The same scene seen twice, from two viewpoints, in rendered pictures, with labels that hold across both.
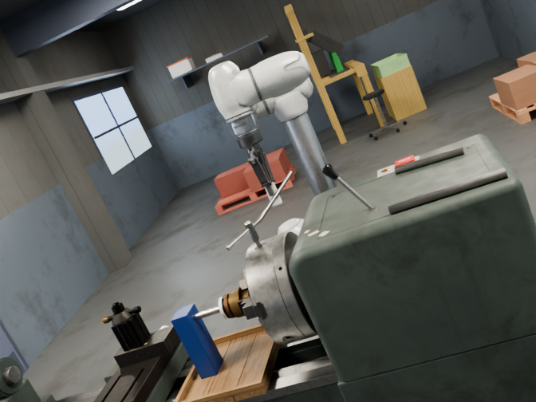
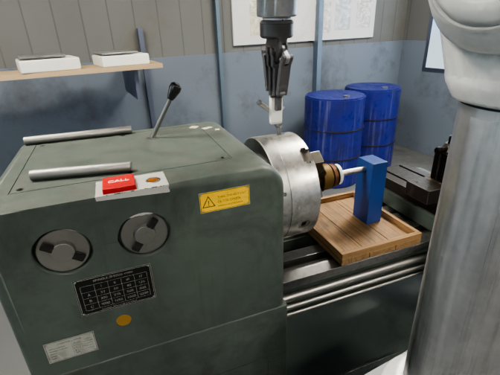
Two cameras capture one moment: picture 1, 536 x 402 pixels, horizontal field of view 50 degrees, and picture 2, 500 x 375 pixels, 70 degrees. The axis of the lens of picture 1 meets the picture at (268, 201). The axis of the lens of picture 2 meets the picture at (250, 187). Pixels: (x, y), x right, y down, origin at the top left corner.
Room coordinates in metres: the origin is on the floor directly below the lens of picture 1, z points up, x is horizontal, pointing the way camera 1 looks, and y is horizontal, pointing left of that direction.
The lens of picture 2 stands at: (2.37, -0.62, 1.53)
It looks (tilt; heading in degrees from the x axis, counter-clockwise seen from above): 24 degrees down; 142
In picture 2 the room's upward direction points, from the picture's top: 2 degrees counter-clockwise
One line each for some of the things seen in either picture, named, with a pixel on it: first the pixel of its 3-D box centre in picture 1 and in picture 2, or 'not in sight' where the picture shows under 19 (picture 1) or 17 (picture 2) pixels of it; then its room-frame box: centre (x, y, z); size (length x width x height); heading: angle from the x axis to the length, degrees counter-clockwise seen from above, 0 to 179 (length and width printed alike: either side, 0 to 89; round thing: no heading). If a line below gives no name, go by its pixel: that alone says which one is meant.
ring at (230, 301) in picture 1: (240, 302); (321, 177); (1.68, 0.21, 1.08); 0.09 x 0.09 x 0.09; 72
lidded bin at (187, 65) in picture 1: (182, 67); not in sight; (10.59, 0.40, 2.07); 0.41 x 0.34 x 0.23; 79
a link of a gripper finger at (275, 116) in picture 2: not in sight; (276, 109); (1.72, -0.02, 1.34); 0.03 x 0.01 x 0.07; 72
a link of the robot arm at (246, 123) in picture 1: (243, 124); (277, 4); (1.72, -0.03, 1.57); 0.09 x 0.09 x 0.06
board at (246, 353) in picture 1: (232, 364); (348, 222); (1.71, 0.32, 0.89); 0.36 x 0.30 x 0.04; 162
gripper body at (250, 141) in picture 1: (253, 147); (276, 41); (1.72, -0.03, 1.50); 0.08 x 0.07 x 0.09; 162
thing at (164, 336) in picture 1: (147, 346); (439, 187); (1.88, 0.59, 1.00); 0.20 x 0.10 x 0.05; 72
